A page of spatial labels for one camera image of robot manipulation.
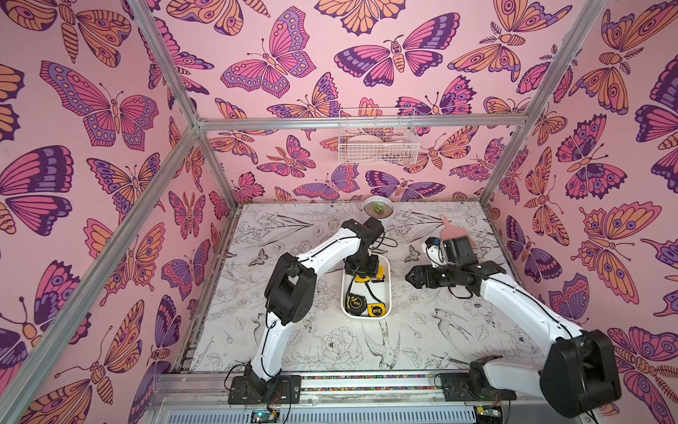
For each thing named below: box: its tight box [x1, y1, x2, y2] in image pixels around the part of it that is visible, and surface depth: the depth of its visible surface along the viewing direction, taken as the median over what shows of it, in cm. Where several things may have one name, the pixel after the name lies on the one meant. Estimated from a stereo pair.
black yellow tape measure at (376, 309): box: [367, 302, 387, 318], surface depth 88 cm
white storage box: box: [340, 254, 392, 320], surface depth 91 cm
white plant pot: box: [361, 195, 395, 220], surface depth 106 cm
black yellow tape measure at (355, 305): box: [345, 292, 368, 317], surface depth 89 cm
